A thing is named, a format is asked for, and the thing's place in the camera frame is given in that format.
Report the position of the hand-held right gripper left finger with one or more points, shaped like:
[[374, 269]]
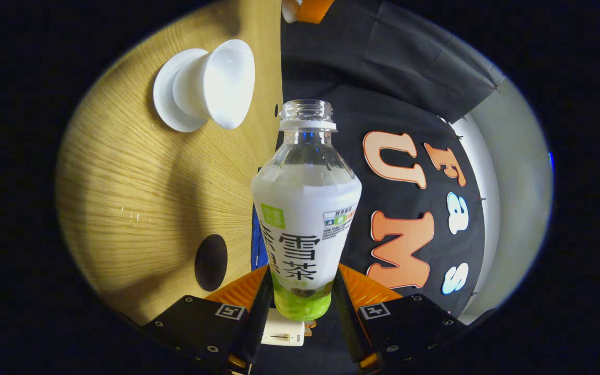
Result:
[[261, 317]]

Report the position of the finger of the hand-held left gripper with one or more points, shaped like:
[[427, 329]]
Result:
[[313, 9]]

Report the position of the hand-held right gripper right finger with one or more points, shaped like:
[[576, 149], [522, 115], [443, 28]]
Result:
[[344, 317]]

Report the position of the white teacup lid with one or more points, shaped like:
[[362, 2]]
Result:
[[289, 11]]

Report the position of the dark round coaster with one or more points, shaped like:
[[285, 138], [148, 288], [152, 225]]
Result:
[[210, 263]]

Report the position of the clear water bottle white label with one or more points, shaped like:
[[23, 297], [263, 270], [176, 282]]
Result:
[[305, 219]]

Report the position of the white teacup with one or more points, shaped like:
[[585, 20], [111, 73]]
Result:
[[216, 83]]

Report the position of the white toaster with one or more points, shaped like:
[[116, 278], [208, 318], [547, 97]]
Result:
[[282, 333]]

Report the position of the blue folded towel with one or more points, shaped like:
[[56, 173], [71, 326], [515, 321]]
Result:
[[257, 245]]

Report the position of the white saucer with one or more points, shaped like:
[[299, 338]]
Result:
[[163, 99]]

